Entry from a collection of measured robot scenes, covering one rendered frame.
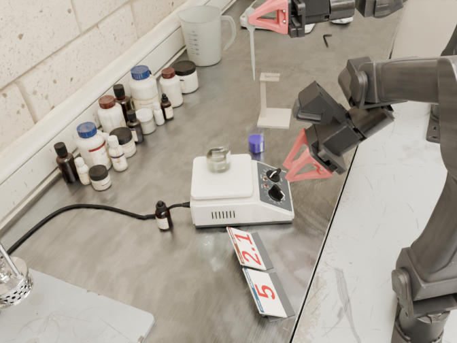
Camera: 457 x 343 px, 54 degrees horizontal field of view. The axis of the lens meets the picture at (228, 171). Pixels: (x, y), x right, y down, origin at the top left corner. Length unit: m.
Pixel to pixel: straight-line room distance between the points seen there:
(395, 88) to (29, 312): 0.69
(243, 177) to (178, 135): 0.33
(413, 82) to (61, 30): 0.81
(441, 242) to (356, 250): 0.29
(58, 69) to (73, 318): 0.59
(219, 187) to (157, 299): 0.23
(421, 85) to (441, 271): 0.24
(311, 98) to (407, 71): 0.16
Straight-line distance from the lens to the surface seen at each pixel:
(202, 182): 0.88
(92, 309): 0.84
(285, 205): 0.89
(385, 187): 1.01
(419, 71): 0.59
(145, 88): 1.19
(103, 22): 1.28
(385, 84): 0.66
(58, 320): 0.85
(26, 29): 1.08
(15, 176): 1.05
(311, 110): 0.72
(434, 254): 0.64
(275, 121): 1.16
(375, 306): 0.81
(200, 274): 0.84
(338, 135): 0.74
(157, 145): 1.14
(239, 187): 0.86
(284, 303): 0.79
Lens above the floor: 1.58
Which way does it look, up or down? 41 degrees down
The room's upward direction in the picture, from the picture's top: 5 degrees counter-clockwise
